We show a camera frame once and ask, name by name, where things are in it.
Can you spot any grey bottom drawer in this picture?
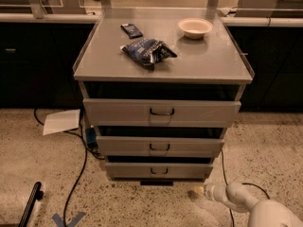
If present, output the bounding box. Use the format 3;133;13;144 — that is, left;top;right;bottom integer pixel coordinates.
105;156;213;180

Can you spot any grey drawer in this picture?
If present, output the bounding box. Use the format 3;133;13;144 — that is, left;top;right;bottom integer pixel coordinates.
97;136;223;158
105;156;213;180
83;98;241;128

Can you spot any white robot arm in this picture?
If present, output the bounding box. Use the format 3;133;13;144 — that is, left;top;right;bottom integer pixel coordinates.
194;183;303;227

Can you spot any grey middle drawer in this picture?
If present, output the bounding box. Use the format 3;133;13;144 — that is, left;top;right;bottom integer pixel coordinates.
97;136;223;158

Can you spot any grey metal drawer cabinet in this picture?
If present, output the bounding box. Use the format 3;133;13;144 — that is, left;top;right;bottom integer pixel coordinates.
74;8;253;183

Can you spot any grey top drawer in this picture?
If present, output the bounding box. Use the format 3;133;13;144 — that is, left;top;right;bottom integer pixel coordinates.
83;98;241;128

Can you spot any blue power box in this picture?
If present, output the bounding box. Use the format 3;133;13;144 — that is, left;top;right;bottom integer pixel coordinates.
85;128;97;145

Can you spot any blue tape cross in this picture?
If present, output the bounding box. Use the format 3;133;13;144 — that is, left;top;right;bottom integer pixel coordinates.
51;211;87;227

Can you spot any blue chip bag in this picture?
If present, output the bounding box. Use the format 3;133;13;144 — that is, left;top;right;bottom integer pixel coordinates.
120;38;177;67

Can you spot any white paper sheet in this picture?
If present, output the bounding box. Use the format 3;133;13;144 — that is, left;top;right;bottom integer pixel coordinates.
43;109;80;135

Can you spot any black bar bottom left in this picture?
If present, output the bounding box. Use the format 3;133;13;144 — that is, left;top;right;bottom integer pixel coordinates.
18;182;44;227

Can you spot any white paper bowl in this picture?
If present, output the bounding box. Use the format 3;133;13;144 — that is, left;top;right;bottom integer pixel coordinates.
178;18;213;39

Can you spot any small dark blue packet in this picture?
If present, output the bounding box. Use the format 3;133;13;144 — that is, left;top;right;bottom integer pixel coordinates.
120;23;143;39

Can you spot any dark counter cabinet row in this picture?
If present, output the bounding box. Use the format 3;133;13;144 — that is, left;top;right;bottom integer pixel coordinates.
0;22;303;112

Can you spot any black floor cable right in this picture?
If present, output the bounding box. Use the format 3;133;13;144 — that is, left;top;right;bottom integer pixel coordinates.
220;149;272;227

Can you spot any black floor cable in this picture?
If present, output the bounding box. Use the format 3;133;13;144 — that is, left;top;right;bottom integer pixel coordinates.
33;108;105;227
220;149;272;227

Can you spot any black floor cable left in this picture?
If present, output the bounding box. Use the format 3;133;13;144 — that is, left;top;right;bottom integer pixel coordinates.
33;108;105;227

